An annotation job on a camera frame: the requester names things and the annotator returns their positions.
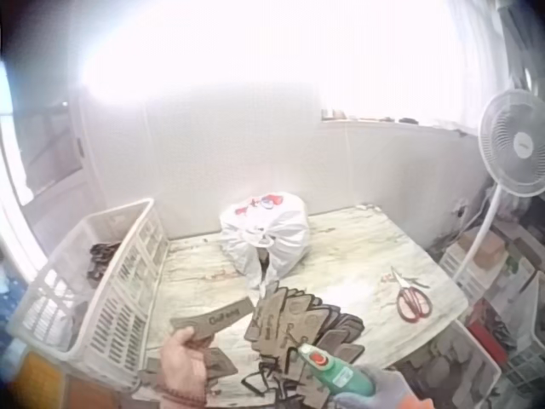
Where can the person's right hand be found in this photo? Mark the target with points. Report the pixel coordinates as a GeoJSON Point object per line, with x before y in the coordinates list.
{"type": "Point", "coordinates": [383, 387]}

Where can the person's left hand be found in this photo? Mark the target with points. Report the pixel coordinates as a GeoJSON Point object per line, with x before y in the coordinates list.
{"type": "Point", "coordinates": [181, 362]}

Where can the person's right fingers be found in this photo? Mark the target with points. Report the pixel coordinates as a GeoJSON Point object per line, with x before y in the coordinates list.
{"type": "Point", "coordinates": [355, 400]}

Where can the green tagging gun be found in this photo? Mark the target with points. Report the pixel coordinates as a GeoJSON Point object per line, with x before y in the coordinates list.
{"type": "Point", "coordinates": [336, 370]}

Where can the white crate with brown tags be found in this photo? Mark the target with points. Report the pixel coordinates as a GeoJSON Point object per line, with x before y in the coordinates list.
{"type": "Point", "coordinates": [451, 370]}

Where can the small brown cardboard tag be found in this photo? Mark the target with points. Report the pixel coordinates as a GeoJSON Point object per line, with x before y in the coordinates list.
{"type": "Point", "coordinates": [221, 363]}

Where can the heap of boxes and crates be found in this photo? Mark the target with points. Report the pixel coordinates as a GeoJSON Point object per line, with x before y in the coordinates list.
{"type": "Point", "coordinates": [506, 289]}

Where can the tied white plastic bag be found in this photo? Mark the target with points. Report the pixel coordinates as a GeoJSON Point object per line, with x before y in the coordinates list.
{"type": "Point", "coordinates": [266, 232]}

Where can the large white plastic crate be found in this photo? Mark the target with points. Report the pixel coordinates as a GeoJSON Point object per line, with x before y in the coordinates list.
{"type": "Point", "coordinates": [106, 298]}

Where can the row of items on sill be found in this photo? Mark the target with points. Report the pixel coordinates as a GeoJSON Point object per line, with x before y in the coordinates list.
{"type": "Point", "coordinates": [368, 116]}

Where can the dark tags bundle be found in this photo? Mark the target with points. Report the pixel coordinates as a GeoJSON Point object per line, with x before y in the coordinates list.
{"type": "Point", "coordinates": [100, 257]}

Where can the white standing fan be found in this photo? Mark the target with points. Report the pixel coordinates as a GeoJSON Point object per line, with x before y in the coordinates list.
{"type": "Point", "coordinates": [508, 145]}

